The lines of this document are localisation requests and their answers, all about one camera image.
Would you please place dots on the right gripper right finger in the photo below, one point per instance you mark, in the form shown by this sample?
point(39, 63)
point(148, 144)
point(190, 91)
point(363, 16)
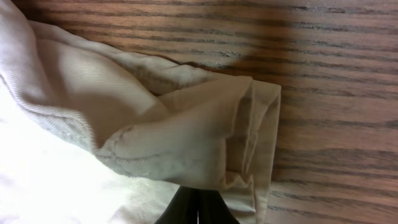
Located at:
point(213, 210)

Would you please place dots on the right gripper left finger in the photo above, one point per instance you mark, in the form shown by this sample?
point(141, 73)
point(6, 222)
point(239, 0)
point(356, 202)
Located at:
point(182, 209)

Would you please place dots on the beige khaki shorts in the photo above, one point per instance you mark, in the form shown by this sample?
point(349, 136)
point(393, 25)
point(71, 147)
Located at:
point(93, 134)

